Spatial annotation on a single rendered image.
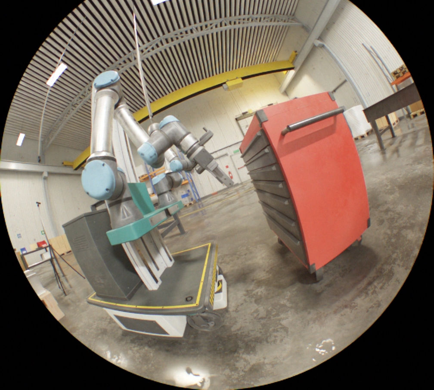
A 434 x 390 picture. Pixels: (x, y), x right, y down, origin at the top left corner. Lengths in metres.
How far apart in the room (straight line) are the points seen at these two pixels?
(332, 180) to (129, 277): 1.15
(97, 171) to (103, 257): 0.52
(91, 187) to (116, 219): 0.17
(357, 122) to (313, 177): 6.67
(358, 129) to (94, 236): 7.64
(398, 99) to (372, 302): 3.01
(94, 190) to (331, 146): 0.90
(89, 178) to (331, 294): 1.11
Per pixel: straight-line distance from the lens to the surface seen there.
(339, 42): 9.67
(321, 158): 0.66
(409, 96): 3.30
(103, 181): 0.47
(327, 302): 0.88
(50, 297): 2.10
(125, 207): 0.59
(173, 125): 0.52
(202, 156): 0.46
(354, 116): 7.21
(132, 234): 0.55
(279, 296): 0.96
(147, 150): 0.49
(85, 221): 0.85
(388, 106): 3.41
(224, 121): 11.71
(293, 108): 0.66
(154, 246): 1.05
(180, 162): 0.92
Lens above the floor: 0.75
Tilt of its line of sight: 3 degrees up
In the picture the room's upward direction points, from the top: 22 degrees counter-clockwise
